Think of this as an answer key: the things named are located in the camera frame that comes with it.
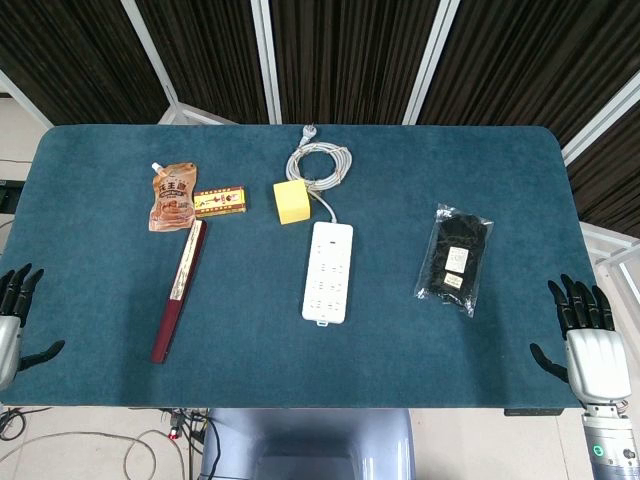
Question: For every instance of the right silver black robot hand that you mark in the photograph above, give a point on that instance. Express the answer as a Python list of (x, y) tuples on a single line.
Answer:
[(597, 360)]

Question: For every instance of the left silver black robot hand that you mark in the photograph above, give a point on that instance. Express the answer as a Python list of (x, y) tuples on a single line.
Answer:
[(10, 345)]

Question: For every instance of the white power strip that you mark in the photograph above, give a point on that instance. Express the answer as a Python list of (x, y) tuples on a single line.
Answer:
[(325, 295)]

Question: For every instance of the black table control panel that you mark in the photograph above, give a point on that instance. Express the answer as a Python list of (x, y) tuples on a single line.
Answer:
[(532, 412)]

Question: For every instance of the white metal rack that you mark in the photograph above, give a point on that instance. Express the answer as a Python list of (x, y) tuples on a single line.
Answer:
[(607, 250)]

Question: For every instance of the black box device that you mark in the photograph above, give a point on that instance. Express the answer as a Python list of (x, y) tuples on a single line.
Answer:
[(10, 197)]

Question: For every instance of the black item in plastic bag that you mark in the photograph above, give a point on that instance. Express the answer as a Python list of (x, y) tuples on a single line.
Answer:
[(452, 260)]

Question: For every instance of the brown spout pouch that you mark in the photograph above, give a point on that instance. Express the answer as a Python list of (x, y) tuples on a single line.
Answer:
[(172, 200)]

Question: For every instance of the teal table mat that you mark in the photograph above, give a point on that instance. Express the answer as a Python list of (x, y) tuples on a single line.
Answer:
[(250, 350)]

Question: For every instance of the yellow red small box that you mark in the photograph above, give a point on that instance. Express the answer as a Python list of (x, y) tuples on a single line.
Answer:
[(220, 201)]

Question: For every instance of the blue-grey robot torso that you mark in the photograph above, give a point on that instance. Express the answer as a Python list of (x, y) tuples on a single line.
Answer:
[(305, 445)]

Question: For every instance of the white partition frame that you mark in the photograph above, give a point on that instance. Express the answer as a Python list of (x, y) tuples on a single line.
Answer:
[(434, 50), (150, 50), (600, 120), (266, 50), (25, 100)]

